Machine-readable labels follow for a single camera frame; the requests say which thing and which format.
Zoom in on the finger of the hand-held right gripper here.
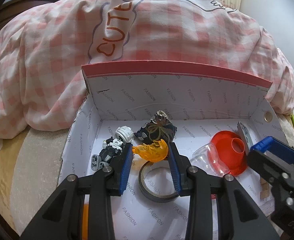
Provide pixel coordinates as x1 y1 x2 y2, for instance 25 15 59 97
248 150 294 208
251 136 294 167

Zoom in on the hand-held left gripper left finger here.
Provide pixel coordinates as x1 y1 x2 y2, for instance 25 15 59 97
19 142 133 240

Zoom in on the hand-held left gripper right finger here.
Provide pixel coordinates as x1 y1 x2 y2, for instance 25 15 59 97
168 142 281 240

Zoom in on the translucent yellow flame toy piece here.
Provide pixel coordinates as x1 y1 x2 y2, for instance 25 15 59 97
132 139 169 161

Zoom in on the orange ping pong ball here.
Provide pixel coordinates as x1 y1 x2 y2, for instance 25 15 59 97
82 202 90 240

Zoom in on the white cardboard box red rim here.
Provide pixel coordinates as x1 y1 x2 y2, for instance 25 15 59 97
58 60 294 240

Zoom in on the tan wooden block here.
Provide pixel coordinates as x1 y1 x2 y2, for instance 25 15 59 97
260 179 274 202

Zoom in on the grey black robot toy figure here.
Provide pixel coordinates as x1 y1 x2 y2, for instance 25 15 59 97
90 126 133 172

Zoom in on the grey metal plate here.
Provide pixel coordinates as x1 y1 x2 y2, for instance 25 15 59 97
238 121 253 154

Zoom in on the dark tape roll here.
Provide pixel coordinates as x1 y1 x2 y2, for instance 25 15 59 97
138 161 180 202

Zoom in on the clear bottle with red label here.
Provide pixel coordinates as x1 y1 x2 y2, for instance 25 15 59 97
191 142 231 200

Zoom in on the dark patterned fabric pouch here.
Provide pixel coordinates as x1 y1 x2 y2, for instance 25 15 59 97
134 110 177 148

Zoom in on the red plastic funnel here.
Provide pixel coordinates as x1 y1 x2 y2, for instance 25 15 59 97
210 130 249 176

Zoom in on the pink checked blanket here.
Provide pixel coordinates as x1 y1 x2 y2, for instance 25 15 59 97
0 0 294 139

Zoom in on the dark wooden headboard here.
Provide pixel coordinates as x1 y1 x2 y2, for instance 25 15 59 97
0 0 62 50

